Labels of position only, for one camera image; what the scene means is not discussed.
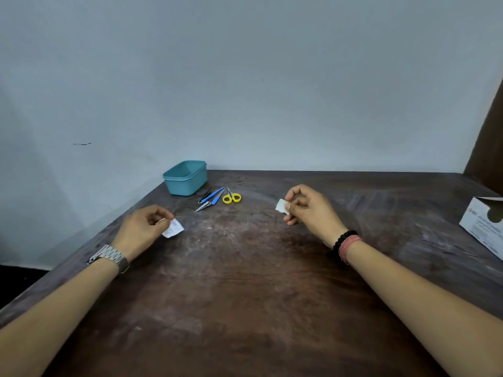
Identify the person's right hand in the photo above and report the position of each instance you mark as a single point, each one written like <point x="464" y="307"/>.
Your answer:
<point x="316" y="213"/>

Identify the person's left forearm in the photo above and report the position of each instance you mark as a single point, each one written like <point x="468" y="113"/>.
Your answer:
<point x="51" y="314"/>

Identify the person's right thumb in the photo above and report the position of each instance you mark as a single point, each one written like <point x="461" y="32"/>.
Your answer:
<point x="299" y="201"/>

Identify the black tweezers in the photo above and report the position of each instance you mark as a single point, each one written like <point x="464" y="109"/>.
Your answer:
<point x="205" y="193"/>

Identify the white cardboard glove box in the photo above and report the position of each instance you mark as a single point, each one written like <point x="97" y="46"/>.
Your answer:
<point x="483" y="223"/>

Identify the silver metal wristwatch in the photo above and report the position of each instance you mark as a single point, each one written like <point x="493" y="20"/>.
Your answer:
<point x="110" y="255"/>

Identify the small white pad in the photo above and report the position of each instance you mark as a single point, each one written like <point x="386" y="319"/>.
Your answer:
<point x="282" y="206"/>

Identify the person's left hand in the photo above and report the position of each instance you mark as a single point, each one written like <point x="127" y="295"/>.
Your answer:
<point x="133" y="231"/>

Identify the teal plastic container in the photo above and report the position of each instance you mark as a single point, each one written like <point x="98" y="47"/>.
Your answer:
<point x="185" y="178"/>

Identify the white torn wrapper piece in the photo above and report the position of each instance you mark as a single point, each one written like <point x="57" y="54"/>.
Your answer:
<point x="173" y="228"/>

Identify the person's right forearm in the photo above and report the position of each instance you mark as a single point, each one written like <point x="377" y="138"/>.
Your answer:
<point x="428" y="310"/>

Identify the person's left thumb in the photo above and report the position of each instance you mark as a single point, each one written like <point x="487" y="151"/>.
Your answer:
<point x="160" y="211"/>

